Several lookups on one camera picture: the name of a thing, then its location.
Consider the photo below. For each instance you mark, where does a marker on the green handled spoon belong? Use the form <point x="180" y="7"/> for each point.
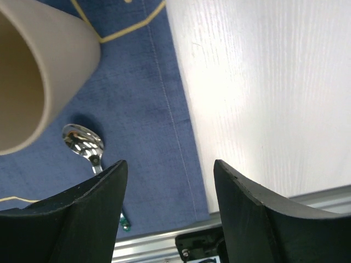
<point x="85" y="143"/>

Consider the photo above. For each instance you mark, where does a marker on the aluminium front rail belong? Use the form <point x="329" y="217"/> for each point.
<point x="161" y="247"/>

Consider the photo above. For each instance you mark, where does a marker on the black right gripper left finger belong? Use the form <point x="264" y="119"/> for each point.
<point x="79" y="224"/>

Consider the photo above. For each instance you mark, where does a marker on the beige cup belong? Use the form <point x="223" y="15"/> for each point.
<point x="47" y="55"/>

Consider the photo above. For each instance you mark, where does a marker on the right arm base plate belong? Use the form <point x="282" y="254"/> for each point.
<point x="205" y="246"/>

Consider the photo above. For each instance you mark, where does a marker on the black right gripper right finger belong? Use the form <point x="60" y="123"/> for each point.
<point x="260" y="225"/>

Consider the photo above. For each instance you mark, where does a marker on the blue cloth placemat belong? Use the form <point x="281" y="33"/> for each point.
<point x="135" y="101"/>

